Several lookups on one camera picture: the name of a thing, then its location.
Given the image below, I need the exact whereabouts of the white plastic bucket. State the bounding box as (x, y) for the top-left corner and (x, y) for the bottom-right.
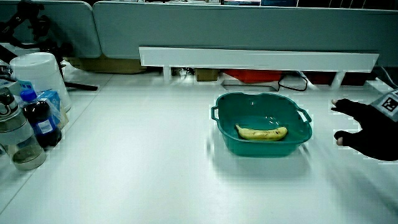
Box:
(9, 52), (73, 113)

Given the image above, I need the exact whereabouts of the yellow banana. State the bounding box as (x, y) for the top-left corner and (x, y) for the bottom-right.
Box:
(235, 124), (289, 142)

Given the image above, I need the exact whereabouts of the orange box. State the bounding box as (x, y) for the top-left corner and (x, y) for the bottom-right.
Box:
(223, 69), (284, 84)

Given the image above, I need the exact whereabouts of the clear water bottle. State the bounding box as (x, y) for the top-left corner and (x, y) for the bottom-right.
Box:
(0, 86), (47, 171)

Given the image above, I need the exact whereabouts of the brown cardboard box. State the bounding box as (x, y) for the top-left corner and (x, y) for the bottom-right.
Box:
(66, 55), (147, 75)

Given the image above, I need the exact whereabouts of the black camera stand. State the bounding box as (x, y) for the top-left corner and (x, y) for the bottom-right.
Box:
(0, 1), (99, 92)

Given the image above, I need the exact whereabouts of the green plastic basin plate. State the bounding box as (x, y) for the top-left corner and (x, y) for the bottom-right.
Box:
(211, 91), (313, 157)

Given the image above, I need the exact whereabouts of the dark soda bottle blue cap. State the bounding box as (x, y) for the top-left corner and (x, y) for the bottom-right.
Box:
(19, 88), (62, 150)

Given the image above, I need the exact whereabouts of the black cable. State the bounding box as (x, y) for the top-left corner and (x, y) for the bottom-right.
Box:
(277, 73), (309, 93)

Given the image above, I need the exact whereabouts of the person's right hand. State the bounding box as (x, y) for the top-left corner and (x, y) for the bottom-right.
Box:
(330, 88), (398, 162)

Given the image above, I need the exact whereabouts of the white desk shelf riser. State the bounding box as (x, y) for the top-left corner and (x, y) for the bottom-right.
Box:
(138, 46), (380, 90)

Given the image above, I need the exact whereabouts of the dark red box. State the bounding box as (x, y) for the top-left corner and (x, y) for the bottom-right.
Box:
(302, 71), (379, 86)

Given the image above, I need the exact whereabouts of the small brown box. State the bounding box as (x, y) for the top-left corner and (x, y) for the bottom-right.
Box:
(195, 68), (220, 82)

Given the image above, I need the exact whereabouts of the grey desk partition panel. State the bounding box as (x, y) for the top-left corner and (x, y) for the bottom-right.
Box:
(0, 0), (103, 59)
(92, 1), (398, 68)

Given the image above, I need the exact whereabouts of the blue tissue pack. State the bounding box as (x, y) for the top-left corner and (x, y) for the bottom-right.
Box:
(36, 90), (70, 130)

